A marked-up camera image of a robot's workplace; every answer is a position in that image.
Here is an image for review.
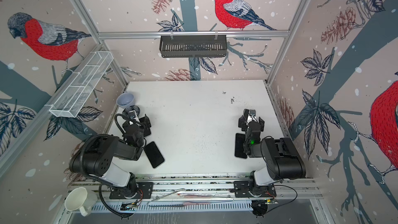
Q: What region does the black phone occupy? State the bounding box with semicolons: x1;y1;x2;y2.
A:
234;133;247;159
144;142;165;169
139;114;151;138

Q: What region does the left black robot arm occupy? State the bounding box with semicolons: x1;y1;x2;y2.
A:
69;105;151;219

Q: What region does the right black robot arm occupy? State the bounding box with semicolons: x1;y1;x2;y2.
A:
235;109;306;196

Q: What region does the dark grey flower dish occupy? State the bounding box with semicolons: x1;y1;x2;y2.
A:
122;105;141;121

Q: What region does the lavender bowl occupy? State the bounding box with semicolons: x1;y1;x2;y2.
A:
116;92;135;109

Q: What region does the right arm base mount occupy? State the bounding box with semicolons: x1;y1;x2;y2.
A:
230;180;276;198

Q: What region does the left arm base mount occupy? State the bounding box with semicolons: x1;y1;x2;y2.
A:
109;182;154;200

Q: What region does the black wire wall basket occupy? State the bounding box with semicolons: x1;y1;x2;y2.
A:
159;35;227;58

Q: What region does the aluminium front rail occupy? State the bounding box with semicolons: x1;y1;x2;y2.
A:
69;174;324;214

